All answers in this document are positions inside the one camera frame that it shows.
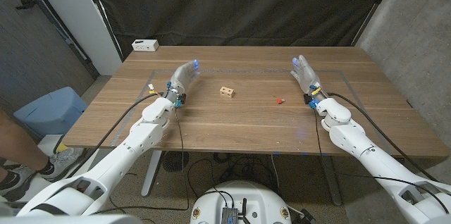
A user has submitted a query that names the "grey ribbed torso module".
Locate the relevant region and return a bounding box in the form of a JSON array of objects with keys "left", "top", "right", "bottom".
[{"left": 221, "top": 206, "right": 240, "bottom": 224}]

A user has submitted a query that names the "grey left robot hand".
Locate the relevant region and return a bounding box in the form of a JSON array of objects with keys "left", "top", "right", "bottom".
[{"left": 163, "top": 59, "right": 201, "bottom": 108}]

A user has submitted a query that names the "dark grey door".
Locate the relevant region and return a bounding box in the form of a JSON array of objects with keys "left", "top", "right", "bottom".
[{"left": 0, "top": 0, "right": 101, "bottom": 116}]

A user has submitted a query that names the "black backdrop curtain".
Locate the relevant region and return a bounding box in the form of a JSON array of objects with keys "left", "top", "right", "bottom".
[{"left": 86, "top": 0, "right": 401, "bottom": 59}]

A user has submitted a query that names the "white table leg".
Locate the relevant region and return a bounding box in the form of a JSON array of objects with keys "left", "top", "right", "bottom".
[{"left": 140, "top": 150, "right": 163, "bottom": 197}]

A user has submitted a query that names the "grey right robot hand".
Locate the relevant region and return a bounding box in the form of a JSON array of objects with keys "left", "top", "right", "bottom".
[{"left": 290, "top": 54, "right": 330, "bottom": 110}]

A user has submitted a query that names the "black floor cable bundle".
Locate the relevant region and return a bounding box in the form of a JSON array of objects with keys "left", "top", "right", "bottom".
[{"left": 186, "top": 151, "right": 283, "bottom": 200}]

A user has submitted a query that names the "white pillar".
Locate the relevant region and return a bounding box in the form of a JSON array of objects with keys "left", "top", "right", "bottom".
[{"left": 26, "top": 0, "right": 123, "bottom": 76}]

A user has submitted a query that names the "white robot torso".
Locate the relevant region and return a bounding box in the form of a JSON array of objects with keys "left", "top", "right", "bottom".
[{"left": 190, "top": 180, "right": 292, "bottom": 224}]

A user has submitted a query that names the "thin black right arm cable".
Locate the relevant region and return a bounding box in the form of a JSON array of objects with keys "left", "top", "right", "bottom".
[{"left": 313, "top": 108, "right": 451, "bottom": 215}]

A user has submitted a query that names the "black floor fan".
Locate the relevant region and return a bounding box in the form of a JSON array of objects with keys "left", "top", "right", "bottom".
[{"left": 161, "top": 151, "right": 190, "bottom": 173}]

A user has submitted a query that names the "black door handle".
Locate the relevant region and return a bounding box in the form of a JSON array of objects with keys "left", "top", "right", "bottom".
[{"left": 15, "top": 0, "right": 38, "bottom": 11}]

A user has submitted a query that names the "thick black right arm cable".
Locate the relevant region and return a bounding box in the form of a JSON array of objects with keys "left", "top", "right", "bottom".
[{"left": 328, "top": 92, "right": 440, "bottom": 183}]

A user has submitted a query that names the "black grey sneaker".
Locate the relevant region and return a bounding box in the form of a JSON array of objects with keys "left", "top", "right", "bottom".
[{"left": 0, "top": 166, "right": 36, "bottom": 202}]

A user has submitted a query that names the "person's bare leg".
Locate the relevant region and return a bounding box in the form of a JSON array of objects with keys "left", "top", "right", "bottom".
[{"left": 0, "top": 107, "right": 49, "bottom": 182}]

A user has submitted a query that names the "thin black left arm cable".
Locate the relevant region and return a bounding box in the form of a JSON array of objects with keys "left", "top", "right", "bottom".
[{"left": 89, "top": 106, "right": 191, "bottom": 214}]

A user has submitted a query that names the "blue plastic bin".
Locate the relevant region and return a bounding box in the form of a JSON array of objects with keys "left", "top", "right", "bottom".
[{"left": 13, "top": 86, "right": 89, "bottom": 139}]

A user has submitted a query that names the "wooden block with holes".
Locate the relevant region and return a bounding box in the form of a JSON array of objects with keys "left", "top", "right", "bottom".
[{"left": 219, "top": 86, "right": 235, "bottom": 99}]

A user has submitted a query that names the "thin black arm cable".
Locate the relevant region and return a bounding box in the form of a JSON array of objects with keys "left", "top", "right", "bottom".
[
  {"left": 313, "top": 108, "right": 451, "bottom": 215},
  {"left": 89, "top": 106, "right": 191, "bottom": 214}
]

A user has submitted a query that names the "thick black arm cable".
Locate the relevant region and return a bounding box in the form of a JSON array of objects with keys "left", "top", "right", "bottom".
[
  {"left": 328, "top": 92, "right": 440, "bottom": 183},
  {"left": 65, "top": 92, "right": 163, "bottom": 179}
]

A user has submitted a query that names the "grey table leg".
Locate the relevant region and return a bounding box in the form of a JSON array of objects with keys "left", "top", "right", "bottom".
[{"left": 319, "top": 155, "right": 343, "bottom": 206}]

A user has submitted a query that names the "black backdrop stand pole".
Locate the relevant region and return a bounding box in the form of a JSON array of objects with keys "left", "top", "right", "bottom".
[
  {"left": 81, "top": 0, "right": 125, "bottom": 63},
  {"left": 350, "top": 0, "right": 401, "bottom": 47}
]

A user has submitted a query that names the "white power strip box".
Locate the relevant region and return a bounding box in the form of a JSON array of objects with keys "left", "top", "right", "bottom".
[{"left": 131, "top": 39, "right": 160, "bottom": 53}]

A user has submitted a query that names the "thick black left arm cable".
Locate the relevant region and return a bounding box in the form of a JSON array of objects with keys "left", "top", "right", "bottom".
[{"left": 65, "top": 92, "right": 163, "bottom": 179}]

